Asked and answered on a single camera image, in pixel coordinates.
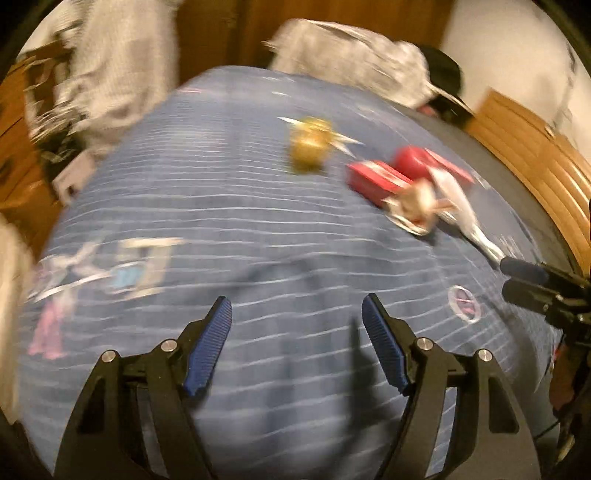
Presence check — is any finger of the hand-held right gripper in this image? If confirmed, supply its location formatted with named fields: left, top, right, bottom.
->
left=502, top=281, right=561, bottom=319
left=501, top=257, right=561, bottom=289

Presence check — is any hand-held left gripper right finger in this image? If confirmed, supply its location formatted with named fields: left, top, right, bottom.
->
left=361, top=293, right=542, bottom=480

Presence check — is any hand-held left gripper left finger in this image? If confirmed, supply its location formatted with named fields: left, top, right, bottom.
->
left=54, top=296, right=233, bottom=480

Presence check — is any white foam wrap roll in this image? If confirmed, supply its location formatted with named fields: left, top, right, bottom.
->
left=429, top=168, right=504, bottom=264

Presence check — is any pink carton box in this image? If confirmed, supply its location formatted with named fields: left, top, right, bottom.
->
left=422, top=150, right=474, bottom=185

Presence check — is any patterned paper packet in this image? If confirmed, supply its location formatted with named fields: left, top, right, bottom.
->
left=385, top=178, right=455, bottom=236

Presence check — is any red cigarette box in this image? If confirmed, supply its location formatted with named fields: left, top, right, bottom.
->
left=346, top=161, right=411, bottom=206

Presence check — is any yellow snack packet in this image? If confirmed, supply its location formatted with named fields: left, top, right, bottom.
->
left=288, top=117, right=335, bottom=174

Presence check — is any wooden bed headboard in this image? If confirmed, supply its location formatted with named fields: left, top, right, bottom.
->
left=464, top=90, right=591, bottom=278

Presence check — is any blue star print bedsheet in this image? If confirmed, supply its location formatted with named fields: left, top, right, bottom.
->
left=14, top=65, right=568, bottom=480

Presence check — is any red apple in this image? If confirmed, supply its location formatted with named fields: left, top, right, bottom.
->
left=392, top=147, right=432, bottom=181

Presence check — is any black clothing pile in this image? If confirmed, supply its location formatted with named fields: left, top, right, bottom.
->
left=416, top=45, right=476, bottom=123

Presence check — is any black and white box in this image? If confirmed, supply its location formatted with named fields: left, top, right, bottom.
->
left=51, top=148, right=100, bottom=204

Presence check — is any white satin cloth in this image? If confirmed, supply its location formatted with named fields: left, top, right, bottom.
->
left=263, top=18, right=432, bottom=109

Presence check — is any grey striped cloth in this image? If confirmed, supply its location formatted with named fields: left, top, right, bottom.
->
left=28, top=0, right=183, bottom=153

